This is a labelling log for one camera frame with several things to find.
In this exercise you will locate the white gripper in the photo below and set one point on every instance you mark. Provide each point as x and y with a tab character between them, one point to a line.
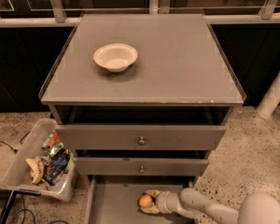
162	200

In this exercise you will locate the orange fruit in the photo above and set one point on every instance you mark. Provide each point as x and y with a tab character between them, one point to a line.
145	200

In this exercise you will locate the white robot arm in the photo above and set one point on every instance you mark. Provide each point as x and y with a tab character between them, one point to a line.
257	208

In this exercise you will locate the grey bottom drawer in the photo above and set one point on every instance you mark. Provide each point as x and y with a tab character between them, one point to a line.
114	199

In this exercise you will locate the grey drawer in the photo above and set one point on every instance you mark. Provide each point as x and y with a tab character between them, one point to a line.
114	199
140	166
141	137

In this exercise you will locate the grey middle drawer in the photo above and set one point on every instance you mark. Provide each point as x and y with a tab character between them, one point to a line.
140	166

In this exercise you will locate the grey top drawer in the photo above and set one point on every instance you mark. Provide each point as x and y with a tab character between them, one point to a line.
141	137

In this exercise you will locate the grey drawer cabinet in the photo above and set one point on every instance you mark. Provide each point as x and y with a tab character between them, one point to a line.
179	63

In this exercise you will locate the dark blue snack bag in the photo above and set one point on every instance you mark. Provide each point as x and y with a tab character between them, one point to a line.
53	168

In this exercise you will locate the green snack packet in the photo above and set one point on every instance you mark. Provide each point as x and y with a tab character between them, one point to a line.
56	150

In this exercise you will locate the red snack can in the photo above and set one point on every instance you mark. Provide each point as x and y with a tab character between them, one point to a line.
51	141

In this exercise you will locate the tan crumpled wrapper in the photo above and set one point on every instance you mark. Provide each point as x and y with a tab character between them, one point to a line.
37	169

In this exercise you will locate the clear plastic bin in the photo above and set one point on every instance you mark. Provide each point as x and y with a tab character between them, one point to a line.
18	176

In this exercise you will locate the white bowl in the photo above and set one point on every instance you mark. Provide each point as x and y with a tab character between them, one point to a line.
115	57

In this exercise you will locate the white pipe post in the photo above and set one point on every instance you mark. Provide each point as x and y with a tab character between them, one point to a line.
271	99

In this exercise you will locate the metal window frame rail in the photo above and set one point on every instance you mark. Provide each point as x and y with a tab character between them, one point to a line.
37	13

